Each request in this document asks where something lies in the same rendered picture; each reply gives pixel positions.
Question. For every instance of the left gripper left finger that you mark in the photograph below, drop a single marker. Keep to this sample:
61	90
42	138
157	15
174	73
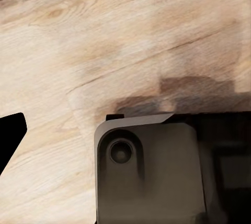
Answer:
12	130

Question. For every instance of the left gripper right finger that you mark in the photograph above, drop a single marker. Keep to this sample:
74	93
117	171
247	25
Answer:
243	129

